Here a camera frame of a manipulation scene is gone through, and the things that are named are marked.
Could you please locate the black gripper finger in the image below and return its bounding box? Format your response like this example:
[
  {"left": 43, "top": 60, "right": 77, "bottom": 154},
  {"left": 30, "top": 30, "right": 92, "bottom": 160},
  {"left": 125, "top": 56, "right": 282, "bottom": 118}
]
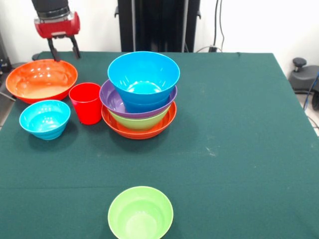
[
  {"left": 69, "top": 35, "right": 81, "bottom": 59},
  {"left": 47, "top": 37, "right": 61, "bottom": 63}
]

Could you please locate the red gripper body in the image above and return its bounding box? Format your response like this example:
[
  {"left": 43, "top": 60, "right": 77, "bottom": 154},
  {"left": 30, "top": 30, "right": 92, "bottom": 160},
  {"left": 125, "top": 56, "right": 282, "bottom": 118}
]
[{"left": 33, "top": 11, "right": 81, "bottom": 40}]

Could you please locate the orange bowl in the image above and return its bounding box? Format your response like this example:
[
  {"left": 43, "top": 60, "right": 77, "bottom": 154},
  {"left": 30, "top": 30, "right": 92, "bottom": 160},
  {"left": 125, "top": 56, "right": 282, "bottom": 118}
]
[
  {"left": 5, "top": 59, "right": 78, "bottom": 105},
  {"left": 101, "top": 101, "right": 177, "bottom": 140}
]

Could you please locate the red cup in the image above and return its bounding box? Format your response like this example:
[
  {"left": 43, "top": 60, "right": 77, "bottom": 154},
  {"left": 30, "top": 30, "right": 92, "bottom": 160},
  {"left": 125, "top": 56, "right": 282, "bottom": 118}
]
[{"left": 68, "top": 82, "right": 102, "bottom": 125}]

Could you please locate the purple bowl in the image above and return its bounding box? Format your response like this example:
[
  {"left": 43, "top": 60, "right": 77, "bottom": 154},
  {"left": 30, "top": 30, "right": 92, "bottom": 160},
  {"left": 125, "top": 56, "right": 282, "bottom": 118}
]
[{"left": 99, "top": 79, "right": 178, "bottom": 119}]

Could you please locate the small blue ribbed bowl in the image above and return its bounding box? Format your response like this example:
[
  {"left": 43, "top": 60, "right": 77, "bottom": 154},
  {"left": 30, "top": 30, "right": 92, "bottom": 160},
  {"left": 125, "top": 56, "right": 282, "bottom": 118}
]
[{"left": 19, "top": 100, "right": 71, "bottom": 140}]

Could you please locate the large blue bowl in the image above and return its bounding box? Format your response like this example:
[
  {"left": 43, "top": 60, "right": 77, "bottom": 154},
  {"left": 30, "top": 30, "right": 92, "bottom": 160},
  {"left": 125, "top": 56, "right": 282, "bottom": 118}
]
[{"left": 107, "top": 51, "right": 180, "bottom": 104}]

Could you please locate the translucent blue straight-sided bowl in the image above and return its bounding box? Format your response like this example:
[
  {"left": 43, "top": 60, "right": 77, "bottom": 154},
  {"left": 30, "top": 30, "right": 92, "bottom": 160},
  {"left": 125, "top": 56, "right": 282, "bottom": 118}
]
[{"left": 123, "top": 96, "right": 170, "bottom": 113}]

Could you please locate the large green bowl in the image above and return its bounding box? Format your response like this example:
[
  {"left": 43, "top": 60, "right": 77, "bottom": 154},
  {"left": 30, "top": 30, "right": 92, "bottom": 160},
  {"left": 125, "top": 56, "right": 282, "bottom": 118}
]
[{"left": 108, "top": 104, "right": 172, "bottom": 131}]

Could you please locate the small green bowl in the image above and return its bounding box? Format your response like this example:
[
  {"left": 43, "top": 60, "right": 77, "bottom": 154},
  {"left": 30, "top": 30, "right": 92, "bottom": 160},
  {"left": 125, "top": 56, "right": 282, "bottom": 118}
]
[{"left": 107, "top": 186, "right": 174, "bottom": 239}]

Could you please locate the dark green tablecloth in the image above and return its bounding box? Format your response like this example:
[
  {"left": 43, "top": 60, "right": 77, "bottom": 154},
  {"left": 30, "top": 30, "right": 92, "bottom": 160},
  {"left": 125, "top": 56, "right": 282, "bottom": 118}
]
[{"left": 0, "top": 51, "right": 319, "bottom": 239}]

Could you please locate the black pedestal leg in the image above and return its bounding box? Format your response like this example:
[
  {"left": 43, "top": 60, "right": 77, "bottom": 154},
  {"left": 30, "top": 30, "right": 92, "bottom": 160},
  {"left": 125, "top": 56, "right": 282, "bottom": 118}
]
[
  {"left": 0, "top": 53, "right": 40, "bottom": 103},
  {"left": 289, "top": 57, "right": 319, "bottom": 92}
]

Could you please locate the black wall cable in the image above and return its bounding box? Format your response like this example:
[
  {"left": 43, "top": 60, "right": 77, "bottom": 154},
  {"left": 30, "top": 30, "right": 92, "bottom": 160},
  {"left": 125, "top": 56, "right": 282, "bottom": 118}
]
[{"left": 213, "top": 0, "right": 226, "bottom": 52}]

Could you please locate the blue cable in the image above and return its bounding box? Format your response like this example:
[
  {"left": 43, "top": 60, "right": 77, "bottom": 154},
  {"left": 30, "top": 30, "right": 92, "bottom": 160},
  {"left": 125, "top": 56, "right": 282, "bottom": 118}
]
[{"left": 303, "top": 72, "right": 319, "bottom": 112}]

